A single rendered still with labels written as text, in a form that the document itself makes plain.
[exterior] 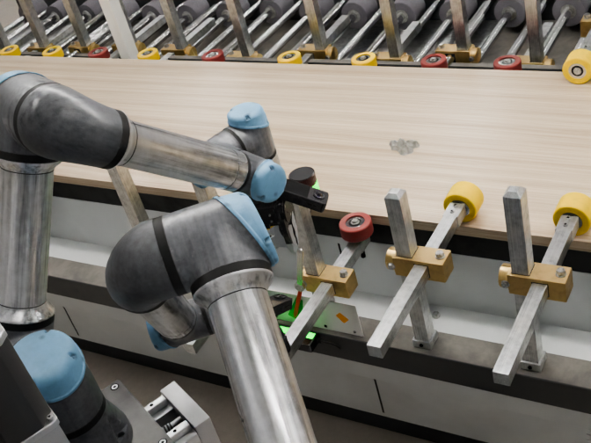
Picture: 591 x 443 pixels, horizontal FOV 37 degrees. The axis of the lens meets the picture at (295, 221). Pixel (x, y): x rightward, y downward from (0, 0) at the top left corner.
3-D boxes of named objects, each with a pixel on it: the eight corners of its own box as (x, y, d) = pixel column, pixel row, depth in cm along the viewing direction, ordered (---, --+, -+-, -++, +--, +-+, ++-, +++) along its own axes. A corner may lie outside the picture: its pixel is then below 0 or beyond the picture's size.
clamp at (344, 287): (349, 299, 201) (345, 282, 198) (299, 290, 208) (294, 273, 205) (360, 283, 204) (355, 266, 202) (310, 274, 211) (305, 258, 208)
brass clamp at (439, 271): (444, 285, 182) (441, 266, 179) (386, 275, 189) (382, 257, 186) (455, 266, 186) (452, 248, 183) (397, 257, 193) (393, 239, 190)
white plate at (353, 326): (362, 337, 207) (354, 307, 201) (271, 318, 220) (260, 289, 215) (363, 336, 207) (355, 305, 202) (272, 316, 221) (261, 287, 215)
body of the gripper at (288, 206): (259, 211, 190) (244, 165, 183) (296, 206, 188) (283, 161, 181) (252, 233, 184) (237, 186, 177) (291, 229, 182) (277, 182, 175)
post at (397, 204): (433, 363, 202) (398, 196, 174) (419, 359, 204) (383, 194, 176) (438, 352, 204) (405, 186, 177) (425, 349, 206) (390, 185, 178)
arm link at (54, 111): (64, 89, 123) (299, 158, 158) (29, 75, 131) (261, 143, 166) (40, 167, 124) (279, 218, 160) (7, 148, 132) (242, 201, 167)
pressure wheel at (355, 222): (371, 269, 211) (361, 232, 205) (342, 265, 215) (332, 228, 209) (384, 248, 216) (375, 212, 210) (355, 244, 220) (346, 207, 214)
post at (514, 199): (539, 374, 187) (520, 195, 160) (523, 372, 189) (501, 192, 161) (544, 363, 189) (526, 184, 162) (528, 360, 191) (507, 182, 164)
